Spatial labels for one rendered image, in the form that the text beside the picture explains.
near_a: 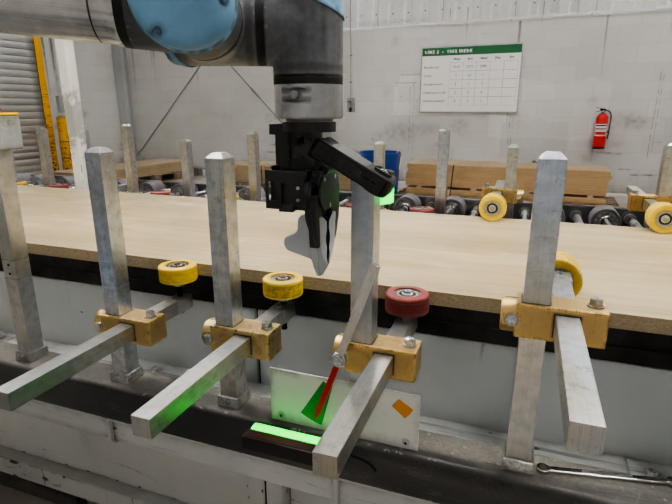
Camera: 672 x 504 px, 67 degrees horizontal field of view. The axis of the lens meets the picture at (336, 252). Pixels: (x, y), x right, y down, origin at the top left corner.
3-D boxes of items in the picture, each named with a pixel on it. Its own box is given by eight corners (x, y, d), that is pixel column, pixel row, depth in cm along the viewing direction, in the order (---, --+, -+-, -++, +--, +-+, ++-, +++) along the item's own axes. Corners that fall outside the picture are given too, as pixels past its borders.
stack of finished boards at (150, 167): (192, 168, 962) (191, 159, 958) (88, 185, 747) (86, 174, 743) (160, 167, 990) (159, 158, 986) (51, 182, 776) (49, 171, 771)
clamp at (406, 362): (414, 383, 78) (415, 353, 76) (332, 368, 82) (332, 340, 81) (421, 366, 83) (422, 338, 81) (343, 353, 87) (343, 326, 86)
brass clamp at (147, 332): (148, 348, 94) (145, 324, 93) (92, 338, 99) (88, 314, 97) (169, 335, 100) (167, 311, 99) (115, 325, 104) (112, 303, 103)
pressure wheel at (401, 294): (422, 360, 90) (425, 300, 86) (378, 353, 92) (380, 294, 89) (430, 342, 97) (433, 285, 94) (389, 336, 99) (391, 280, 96)
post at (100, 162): (129, 392, 101) (98, 147, 88) (115, 388, 102) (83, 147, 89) (141, 383, 104) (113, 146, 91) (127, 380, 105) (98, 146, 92)
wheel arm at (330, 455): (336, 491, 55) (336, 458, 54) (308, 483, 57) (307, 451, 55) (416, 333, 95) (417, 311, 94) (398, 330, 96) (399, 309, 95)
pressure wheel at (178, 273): (204, 315, 109) (200, 264, 106) (166, 322, 106) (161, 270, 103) (195, 303, 116) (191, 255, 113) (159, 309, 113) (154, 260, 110)
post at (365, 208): (368, 461, 85) (374, 175, 72) (349, 456, 86) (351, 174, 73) (374, 448, 88) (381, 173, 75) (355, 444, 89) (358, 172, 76)
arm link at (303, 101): (352, 86, 68) (326, 82, 60) (352, 123, 70) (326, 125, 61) (292, 87, 71) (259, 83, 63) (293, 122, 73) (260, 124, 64)
